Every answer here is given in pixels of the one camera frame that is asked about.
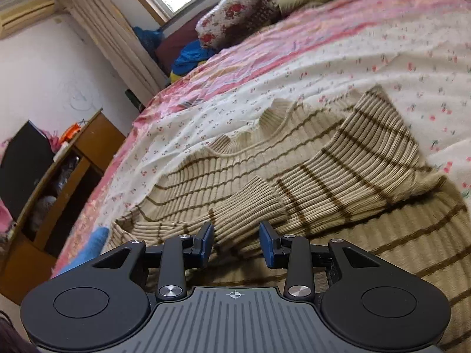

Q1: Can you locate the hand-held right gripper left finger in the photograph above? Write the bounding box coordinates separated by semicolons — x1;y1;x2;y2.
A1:
92;222;215;301

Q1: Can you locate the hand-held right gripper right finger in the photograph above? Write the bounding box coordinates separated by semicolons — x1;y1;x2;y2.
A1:
258;221;383;299

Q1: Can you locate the beige striped ribbed sweater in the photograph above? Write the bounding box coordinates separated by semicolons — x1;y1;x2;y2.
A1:
105;84;471;353

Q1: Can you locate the bright blue cloth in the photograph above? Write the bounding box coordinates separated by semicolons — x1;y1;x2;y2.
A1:
57;226;111;276

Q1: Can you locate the brown wooden cabinet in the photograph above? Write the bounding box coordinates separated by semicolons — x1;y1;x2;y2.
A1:
0;108;127;306

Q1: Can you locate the dark green box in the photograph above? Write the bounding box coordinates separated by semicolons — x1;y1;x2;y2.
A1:
125;89;146;113

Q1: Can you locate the orange toy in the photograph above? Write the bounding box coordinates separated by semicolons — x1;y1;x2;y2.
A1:
59;121;82;144

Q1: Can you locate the blue and yellow cloth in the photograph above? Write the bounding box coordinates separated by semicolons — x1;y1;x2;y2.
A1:
169;39;218;83

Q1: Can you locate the black monitor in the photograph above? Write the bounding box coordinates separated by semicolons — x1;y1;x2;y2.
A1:
0;119;56;221

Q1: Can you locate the maroon headboard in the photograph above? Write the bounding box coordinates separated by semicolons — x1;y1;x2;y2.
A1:
155;0;302;76

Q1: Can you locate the pink patchwork quilt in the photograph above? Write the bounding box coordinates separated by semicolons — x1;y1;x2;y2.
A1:
52;0;471;276

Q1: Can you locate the blue plastic bag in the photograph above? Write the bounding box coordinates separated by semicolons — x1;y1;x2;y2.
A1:
132;26;164;57

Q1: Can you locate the dark cloth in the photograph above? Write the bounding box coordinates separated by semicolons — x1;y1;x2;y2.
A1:
0;311;37;353

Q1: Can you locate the beige curtain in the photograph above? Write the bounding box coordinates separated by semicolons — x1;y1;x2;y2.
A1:
55;0;170;98

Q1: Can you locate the floral pillow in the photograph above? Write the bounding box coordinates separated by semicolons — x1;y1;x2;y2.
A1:
195;0;282;50

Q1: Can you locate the beige air conditioner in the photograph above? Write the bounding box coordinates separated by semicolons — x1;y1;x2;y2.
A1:
0;0;56;39

